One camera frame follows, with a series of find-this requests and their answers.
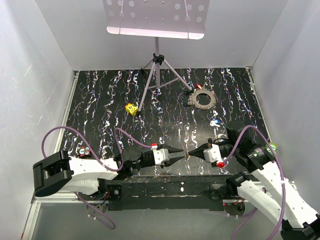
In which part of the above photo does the metal key ring disc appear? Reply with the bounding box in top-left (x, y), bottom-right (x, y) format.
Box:
top-left (186, 88), bottom-right (218, 110)

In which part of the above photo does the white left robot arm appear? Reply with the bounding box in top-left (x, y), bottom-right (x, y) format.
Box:
top-left (32, 144), bottom-right (181, 200)

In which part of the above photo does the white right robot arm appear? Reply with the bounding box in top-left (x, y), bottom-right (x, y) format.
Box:
top-left (188, 125), bottom-right (320, 240)

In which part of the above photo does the blue tag key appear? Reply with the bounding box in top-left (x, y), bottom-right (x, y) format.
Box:
top-left (210, 119), bottom-right (220, 127)

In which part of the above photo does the yellow toy block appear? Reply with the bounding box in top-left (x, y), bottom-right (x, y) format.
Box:
top-left (125, 103), bottom-right (139, 116)

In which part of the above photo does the green toy block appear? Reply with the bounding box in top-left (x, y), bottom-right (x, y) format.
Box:
top-left (265, 142), bottom-right (278, 153)

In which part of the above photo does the black tag key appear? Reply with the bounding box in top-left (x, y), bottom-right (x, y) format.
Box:
top-left (183, 91), bottom-right (191, 96)

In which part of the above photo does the red owl toy block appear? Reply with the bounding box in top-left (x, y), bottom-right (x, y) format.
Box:
top-left (77, 146), bottom-right (91, 158)

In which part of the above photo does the lilac music stand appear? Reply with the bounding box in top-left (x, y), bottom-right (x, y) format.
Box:
top-left (102, 0), bottom-right (210, 116)

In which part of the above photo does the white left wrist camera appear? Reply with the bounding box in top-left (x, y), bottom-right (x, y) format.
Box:
top-left (151, 143), bottom-right (170, 165)

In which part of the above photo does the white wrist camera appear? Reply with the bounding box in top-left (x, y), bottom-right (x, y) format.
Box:
top-left (203, 143), bottom-right (225, 168)
top-left (151, 143), bottom-right (170, 165)

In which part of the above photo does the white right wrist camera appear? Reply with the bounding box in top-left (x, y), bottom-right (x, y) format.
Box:
top-left (203, 143), bottom-right (225, 168)

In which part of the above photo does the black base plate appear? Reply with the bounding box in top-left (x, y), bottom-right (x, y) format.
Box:
top-left (82, 174), bottom-right (286, 212)

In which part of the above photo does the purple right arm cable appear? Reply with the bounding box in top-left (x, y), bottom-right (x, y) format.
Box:
top-left (224, 124), bottom-right (287, 240)

